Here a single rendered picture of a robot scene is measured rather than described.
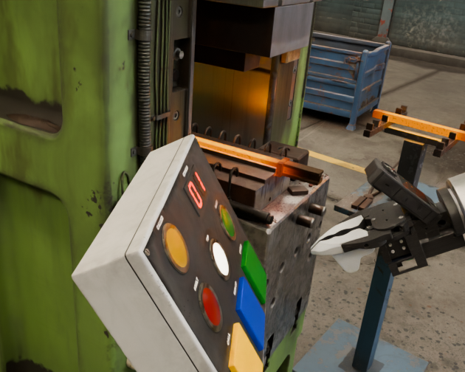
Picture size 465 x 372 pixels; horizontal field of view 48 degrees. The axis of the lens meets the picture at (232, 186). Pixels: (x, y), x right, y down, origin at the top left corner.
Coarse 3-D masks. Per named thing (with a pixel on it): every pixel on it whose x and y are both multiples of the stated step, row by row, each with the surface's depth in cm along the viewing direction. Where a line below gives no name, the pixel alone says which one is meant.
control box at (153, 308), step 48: (192, 144) 76; (144, 192) 64; (96, 240) 56; (144, 240) 51; (192, 240) 62; (240, 240) 81; (96, 288) 51; (144, 288) 50; (192, 288) 57; (144, 336) 53; (192, 336) 53
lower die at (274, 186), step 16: (208, 160) 125; (224, 160) 125; (240, 160) 125; (224, 176) 119; (240, 176) 120; (256, 176) 118; (272, 176) 120; (224, 192) 118; (240, 192) 116; (256, 192) 114; (272, 192) 123
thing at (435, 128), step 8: (376, 112) 166; (384, 112) 165; (392, 120) 163; (400, 120) 162; (408, 120) 160; (416, 120) 159; (424, 128) 158; (432, 128) 156; (440, 128) 155; (448, 128) 154; (448, 136) 154; (456, 136) 153; (464, 136) 151
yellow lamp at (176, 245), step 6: (168, 234) 55; (174, 234) 57; (168, 240) 55; (174, 240) 56; (180, 240) 58; (168, 246) 54; (174, 246) 55; (180, 246) 57; (174, 252) 55; (180, 252) 56; (186, 252) 58; (174, 258) 55; (180, 258) 56; (186, 258) 57; (180, 264) 55
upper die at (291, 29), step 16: (208, 16) 105; (224, 16) 103; (240, 16) 102; (256, 16) 100; (272, 16) 98; (288, 16) 104; (304, 16) 111; (208, 32) 106; (224, 32) 105; (240, 32) 103; (256, 32) 101; (272, 32) 100; (288, 32) 106; (304, 32) 113; (224, 48) 106; (240, 48) 104; (256, 48) 102; (272, 48) 101; (288, 48) 108
